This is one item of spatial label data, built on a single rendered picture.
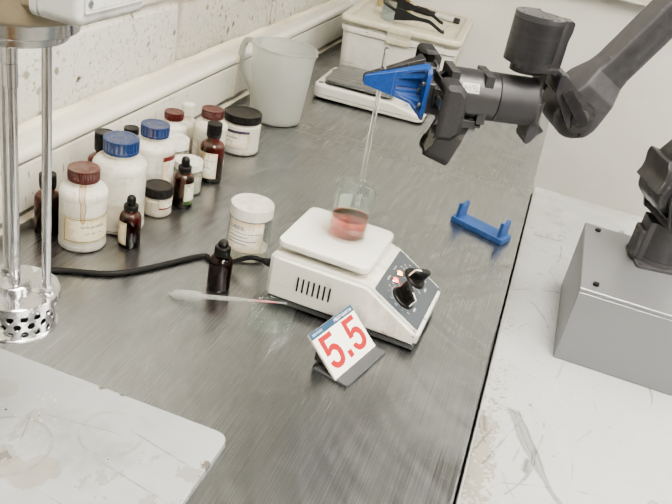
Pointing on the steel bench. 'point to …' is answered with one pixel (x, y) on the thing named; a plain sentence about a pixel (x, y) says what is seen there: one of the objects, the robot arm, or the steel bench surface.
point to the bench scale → (361, 94)
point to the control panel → (413, 288)
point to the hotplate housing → (341, 293)
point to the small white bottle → (189, 121)
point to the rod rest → (481, 225)
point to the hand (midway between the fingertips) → (392, 82)
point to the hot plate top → (367, 251)
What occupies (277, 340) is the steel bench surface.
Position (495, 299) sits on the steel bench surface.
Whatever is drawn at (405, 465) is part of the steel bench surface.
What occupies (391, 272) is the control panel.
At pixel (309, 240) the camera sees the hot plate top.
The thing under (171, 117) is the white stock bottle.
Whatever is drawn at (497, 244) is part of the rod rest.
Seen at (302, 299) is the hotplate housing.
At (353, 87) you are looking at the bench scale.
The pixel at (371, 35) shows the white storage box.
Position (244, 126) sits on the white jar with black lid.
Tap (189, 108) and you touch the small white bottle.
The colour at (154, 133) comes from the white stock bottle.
